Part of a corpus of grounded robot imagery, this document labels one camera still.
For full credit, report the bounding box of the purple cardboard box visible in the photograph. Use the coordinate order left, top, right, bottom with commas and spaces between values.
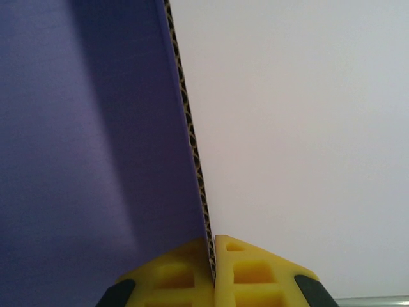
0, 0, 219, 307

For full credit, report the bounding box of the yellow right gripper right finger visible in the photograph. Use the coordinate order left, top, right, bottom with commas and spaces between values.
213, 234, 340, 307

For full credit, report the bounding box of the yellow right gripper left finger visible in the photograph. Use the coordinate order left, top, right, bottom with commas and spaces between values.
95, 236, 215, 307

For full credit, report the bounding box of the aluminium table side rail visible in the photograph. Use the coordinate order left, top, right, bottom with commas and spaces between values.
334, 295, 409, 307

